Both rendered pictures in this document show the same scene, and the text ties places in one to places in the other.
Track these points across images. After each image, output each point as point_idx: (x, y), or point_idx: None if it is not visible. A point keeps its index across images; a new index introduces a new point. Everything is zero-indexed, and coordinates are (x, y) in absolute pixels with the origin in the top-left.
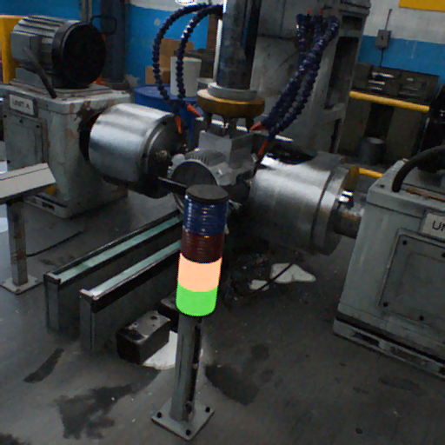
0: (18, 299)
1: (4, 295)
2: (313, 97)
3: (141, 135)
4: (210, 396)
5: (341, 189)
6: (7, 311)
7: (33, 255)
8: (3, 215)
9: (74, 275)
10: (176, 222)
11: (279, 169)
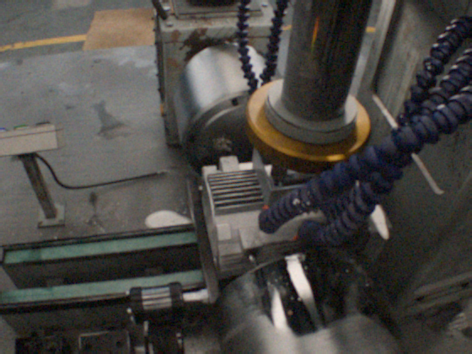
0: (34, 233)
1: (32, 221)
2: (470, 176)
3: (194, 110)
4: None
5: None
6: (17, 241)
7: (83, 188)
8: (127, 116)
9: (19, 260)
10: (194, 241)
11: (249, 309)
